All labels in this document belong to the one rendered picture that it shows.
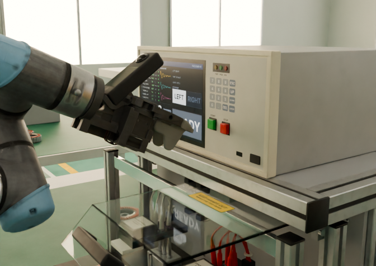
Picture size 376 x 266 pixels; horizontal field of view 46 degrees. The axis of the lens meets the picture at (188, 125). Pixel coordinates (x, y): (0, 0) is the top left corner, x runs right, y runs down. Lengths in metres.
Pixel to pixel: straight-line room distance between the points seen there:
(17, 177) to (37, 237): 0.82
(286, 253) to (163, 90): 0.45
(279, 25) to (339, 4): 1.33
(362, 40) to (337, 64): 7.36
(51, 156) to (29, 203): 1.72
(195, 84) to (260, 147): 0.20
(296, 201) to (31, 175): 0.37
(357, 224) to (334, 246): 0.07
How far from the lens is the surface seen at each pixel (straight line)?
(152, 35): 6.14
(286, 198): 0.66
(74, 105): 0.65
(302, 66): 0.75
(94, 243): 0.64
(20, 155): 0.65
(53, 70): 0.63
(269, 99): 0.70
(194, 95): 0.85
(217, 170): 0.78
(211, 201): 0.76
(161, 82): 0.95
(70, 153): 2.37
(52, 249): 1.35
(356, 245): 0.81
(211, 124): 0.81
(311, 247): 0.87
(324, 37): 8.54
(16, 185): 0.62
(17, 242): 1.42
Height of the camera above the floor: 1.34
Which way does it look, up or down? 11 degrees down
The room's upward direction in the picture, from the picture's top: straight up
